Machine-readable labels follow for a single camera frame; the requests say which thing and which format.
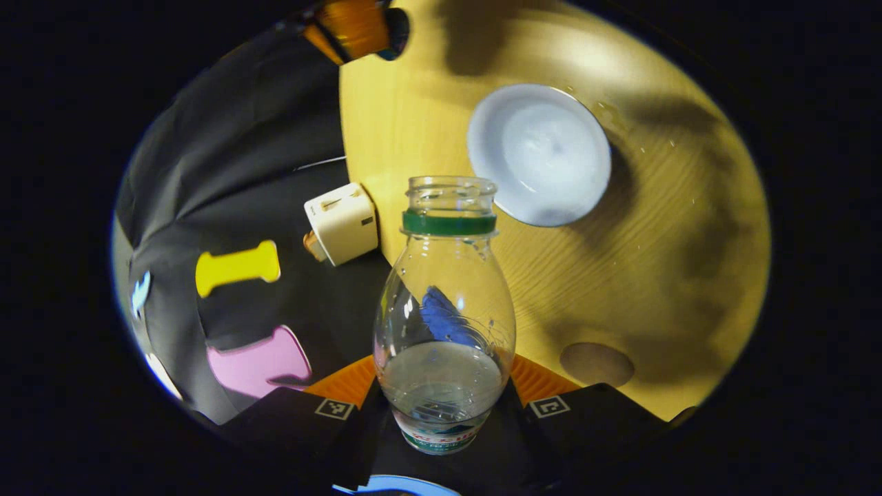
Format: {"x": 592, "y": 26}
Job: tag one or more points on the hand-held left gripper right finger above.
{"x": 524, "y": 441}

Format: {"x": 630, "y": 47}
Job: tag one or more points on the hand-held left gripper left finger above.
{"x": 365, "y": 441}

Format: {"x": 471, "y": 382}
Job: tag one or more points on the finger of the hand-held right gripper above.
{"x": 322, "y": 43}
{"x": 358, "y": 27}

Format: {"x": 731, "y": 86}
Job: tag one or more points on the clear plastic water bottle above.
{"x": 444, "y": 386}

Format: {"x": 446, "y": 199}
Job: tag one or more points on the round brown coaster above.
{"x": 597, "y": 364}

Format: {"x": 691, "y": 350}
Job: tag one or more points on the white teacup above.
{"x": 541, "y": 155}

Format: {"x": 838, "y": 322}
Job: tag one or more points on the white toaster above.
{"x": 344, "y": 224}

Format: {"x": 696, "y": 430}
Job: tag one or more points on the toast bread slice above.
{"x": 313, "y": 246}

